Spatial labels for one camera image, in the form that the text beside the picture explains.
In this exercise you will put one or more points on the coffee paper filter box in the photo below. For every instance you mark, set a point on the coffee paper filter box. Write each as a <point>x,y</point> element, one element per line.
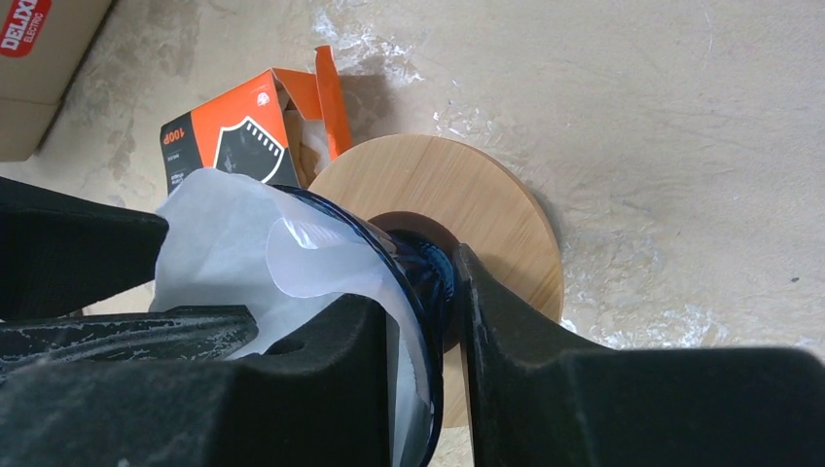
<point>282,127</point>

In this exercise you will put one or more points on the wooden ring dripper holder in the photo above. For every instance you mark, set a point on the wooden ring dripper holder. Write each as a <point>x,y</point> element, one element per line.
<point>452,193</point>

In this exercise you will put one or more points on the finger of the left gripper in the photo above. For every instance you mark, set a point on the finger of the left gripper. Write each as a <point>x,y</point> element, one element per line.
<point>200,332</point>
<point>60,253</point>

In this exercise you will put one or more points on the tan plastic toolbox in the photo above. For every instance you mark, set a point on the tan plastic toolbox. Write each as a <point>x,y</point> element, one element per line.
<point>43,42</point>

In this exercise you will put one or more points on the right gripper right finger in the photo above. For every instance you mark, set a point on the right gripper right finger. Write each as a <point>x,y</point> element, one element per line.
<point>540,395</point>

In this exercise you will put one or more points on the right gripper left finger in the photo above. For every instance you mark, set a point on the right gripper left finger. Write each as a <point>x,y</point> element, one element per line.
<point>320,399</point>

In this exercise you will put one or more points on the white paper coffee filter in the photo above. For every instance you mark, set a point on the white paper coffee filter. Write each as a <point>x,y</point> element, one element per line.
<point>215,253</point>

